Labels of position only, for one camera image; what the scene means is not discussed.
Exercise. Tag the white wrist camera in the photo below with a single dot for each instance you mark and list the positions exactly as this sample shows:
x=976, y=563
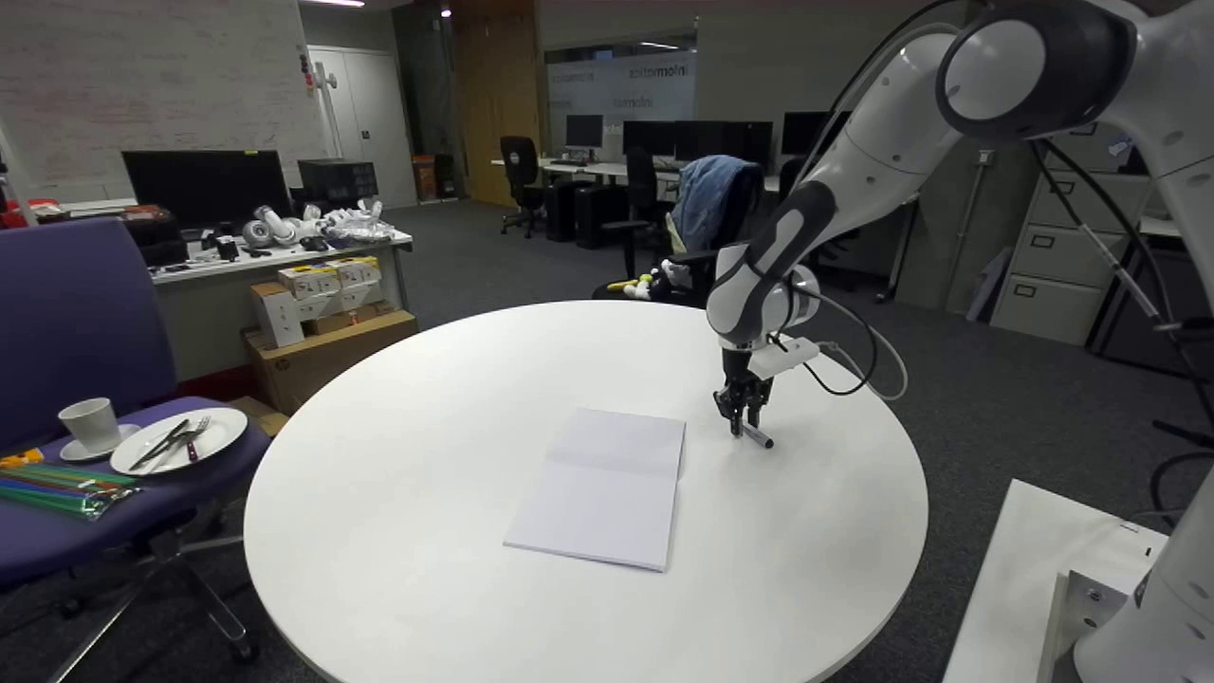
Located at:
x=781, y=360

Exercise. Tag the white plastic bag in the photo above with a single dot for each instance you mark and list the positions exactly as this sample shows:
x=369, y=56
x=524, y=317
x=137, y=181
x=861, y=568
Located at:
x=271, y=228
x=358, y=222

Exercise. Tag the blue jacket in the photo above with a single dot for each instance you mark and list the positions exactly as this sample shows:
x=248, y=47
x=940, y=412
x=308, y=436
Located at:
x=711, y=204

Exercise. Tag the white saucer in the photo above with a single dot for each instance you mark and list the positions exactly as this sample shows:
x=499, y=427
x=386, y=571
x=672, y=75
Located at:
x=123, y=439

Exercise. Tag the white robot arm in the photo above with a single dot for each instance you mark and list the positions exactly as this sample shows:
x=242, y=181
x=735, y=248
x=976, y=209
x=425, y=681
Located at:
x=885, y=140

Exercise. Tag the white plate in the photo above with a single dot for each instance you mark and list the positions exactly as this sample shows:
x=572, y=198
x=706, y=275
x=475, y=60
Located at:
x=214, y=439

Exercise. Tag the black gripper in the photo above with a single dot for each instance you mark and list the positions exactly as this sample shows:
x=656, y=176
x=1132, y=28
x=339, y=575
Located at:
x=745, y=372

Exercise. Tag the white marker with black cap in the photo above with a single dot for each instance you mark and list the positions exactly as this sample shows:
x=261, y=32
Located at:
x=761, y=439

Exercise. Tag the wooden crate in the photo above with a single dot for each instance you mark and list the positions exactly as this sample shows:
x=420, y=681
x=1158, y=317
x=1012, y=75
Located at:
x=336, y=360

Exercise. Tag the white robot mounting platform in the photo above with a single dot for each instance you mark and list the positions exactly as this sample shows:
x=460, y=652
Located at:
x=1027, y=571

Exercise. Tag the green packet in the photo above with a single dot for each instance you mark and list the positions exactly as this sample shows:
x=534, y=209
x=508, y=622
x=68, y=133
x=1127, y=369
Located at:
x=57, y=493

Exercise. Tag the black office chair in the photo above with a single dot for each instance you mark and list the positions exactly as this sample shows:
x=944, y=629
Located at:
x=523, y=176

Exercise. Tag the purple upholstered chair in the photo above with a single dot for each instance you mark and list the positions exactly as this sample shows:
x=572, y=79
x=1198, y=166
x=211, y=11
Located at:
x=61, y=317

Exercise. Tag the row of background monitors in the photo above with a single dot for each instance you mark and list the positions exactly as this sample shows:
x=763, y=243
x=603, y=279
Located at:
x=695, y=140

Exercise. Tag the dark metal cutlery piece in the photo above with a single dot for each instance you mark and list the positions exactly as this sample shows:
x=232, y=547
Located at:
x=193, y=439
x=157, y=444

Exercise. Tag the grey filing cabinet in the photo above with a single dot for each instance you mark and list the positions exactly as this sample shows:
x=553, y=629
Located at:
x=1064, y=272

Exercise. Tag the small cardboard box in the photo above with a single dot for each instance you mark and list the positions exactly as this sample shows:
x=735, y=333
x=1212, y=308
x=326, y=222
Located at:
x=276, y=317

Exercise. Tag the black box on desk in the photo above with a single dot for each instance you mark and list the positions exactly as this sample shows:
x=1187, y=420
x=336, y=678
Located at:
x=157, y=237

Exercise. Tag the white office desk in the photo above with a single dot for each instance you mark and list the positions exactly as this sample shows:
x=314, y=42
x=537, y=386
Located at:
x=202, y=317

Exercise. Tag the small black monitor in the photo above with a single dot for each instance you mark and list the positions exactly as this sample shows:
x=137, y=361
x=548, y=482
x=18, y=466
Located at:
x=336, y=183

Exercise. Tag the large black monitor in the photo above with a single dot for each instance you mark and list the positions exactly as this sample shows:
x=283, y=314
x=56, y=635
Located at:
x=202, y=186

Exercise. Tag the white cup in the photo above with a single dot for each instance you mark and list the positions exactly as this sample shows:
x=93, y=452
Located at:
x=90, y=420

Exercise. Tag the clear plastic container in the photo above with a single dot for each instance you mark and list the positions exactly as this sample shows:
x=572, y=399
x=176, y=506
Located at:
x=358, y=284
x=308, y=291

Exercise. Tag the white door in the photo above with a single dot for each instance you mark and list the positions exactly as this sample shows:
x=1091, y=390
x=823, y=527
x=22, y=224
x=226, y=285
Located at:
x=366, y=119

